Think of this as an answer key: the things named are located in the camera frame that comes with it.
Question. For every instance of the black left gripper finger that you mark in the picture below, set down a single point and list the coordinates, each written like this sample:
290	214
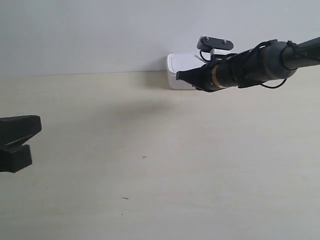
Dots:
14	159
15	131

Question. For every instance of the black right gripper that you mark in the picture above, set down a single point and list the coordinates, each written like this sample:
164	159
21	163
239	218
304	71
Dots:
247	69

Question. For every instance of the white lidded plastic container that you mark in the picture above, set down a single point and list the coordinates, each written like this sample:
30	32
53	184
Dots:
176	62

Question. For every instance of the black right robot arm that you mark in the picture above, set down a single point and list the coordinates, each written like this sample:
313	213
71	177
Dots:
297	56

